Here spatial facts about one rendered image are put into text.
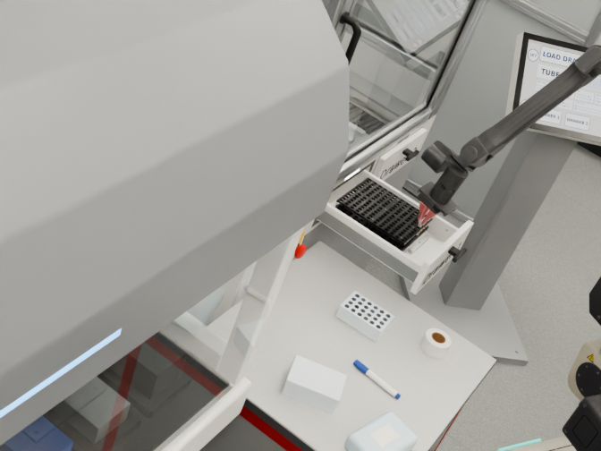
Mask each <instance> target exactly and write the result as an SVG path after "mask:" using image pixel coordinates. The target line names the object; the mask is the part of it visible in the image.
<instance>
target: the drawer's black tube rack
mask: <svg viewBox="0 0 601 451"><path fill-rule="evenodd" d="M365 184H366V185H365ZM371 185H372V186H371ZM362 186H363V187H362ZM379 187H380V188H379ZM356 189H357V190H356ZM353 191H354V192H353ZM382 192H383V193H382ZM350 193H351V194H350ZM389 193H390V194H391V195H390V194H389ZM380 194H381V195H380ZM348 195H349V196H348ZM386 195H387V196H386ZM388 196H389V197H388ZM345 197H346V198H345ZM337 202H339V203H340V204H338V205H337V206H335V208H337V209H339V210H340V211H342V212H343V213H344V214H346V215H347V216H349V217H351V218H352V219H354V220H355V221H357V222H358V223H360V224H361V225H363V226H365V227H366V228H367V229H368V230H370V231H371V232H373V233H374V234H377V235H378V236H380V237H381V238H383V239H384V240H386V241H387V242H389V243H390V244H392V245H393V246H394V247H396V248H397V249H399V250H400V251H404V250H405V249H406V248H407V247H409V246H410V245H411V244H412V243H413V242H414V241H415V240H417V239H418V238H419V237H420V236H421V235H422V234H423V233H424V232H426V231H427V230H428V228H429V226H427V227H425V229H423V230H422V231H420V233H419V235H415V236H413V237H412V238H411V239H410V240H409V241H408V242H407V243H405V244H404V245H402V244H401V243H399V242H398V241H399V240H400V239H401V238H402V237H403V236H404V235H405V234H407V233H408V232H409V231H410V230H411V229H412V228H415V227H414V226H415V225H416V224H417V223H418V218H419V210H418V209H417V208H415V207H413V206H412V205H411V204H409V203H408V202H406V201H405V200H403V199H401V198H399V197H398V196H396V195H395V194H393V193H392V192H390V191H388V190H387V189H386V188H384V187H383V186H381V185H380V184H378V183H376V182H374V181H373V180H371V179H370V178H367V179H365V180H364V181H363V182H361V183H359V184H358V185H357V186H355V187H354V188H352V189H351V190H350V191H348V192H346V193H345V194H344V195H343V196H342V197H340V198H339V199H338V200H337ZM399 203H400V204H399ZM397 205H398V206H397ZM407 205H408V206H407ZM405 207H406V208H405ZM417 211H418V212H417ZM408 212H409V213H408ZM414 213H415V214H414ZM416 214H417V215H416ZM415 229H416V228H415Z"/></svg>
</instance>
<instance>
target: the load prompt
mask: <svg viewBox="0 0 601 451"><path fill-rule="evenodd" d="M580 56H581V55H579V54H575V53H571V52H567V51H563V50H560V49H556V48H552V47H545V46H541V50H540V56H539V61H542V62H546V63H550V64H557V65H561V66H565V67H569V65H570V64H572V63H573V62H574V61H575V60H576V59H578V58H579V57H580Z"/></svg>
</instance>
